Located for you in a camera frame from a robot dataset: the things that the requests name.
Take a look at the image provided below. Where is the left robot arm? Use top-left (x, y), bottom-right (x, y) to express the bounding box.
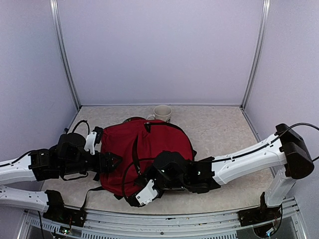
top-left (0, 132), bottom-right (123, 227)

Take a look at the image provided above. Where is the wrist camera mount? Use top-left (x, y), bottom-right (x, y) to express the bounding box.
top-left (127, 179), bottom-right (160, 207)
top-left (84, 126), bottom-right (103, 155)

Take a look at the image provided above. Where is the red floral saucer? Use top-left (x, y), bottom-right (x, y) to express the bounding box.
top-left (123, 117), bottom-right (140, 123)

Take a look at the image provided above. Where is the front aluminium rail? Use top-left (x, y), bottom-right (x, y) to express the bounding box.
top-left (16, 198), bottom-right (310, 239)

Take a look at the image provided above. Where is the left aluminium frame post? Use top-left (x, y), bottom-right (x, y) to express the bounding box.
top-left (50, 0), bottom-right (82, 112)

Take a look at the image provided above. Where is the white floral mug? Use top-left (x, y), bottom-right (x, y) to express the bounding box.
top-left (146, 105), bottom-right (172, 122)

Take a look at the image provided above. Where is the right aluminium frame post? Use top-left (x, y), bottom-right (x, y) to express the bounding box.
top-left (240, 0), bottom-right (271, 111)

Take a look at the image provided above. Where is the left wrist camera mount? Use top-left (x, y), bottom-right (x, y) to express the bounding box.
top-left (84, 126), bottom-right (103, 155)

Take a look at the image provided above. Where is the aluminium frame post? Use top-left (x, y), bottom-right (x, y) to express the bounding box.
top-left (50, 0), bottom-right (82, 112)
top-left (240, 0), bottom-right (271, 111)

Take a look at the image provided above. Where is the red backpack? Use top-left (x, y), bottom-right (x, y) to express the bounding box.
top-left (95, 118), bottom-right (197, 201)

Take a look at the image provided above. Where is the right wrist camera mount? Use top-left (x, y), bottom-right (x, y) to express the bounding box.
top-left (127, 179), bottom-right (160, 207)

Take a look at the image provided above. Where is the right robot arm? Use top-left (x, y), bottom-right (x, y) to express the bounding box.
top-left (131, 123), bottom-right (315, 226)

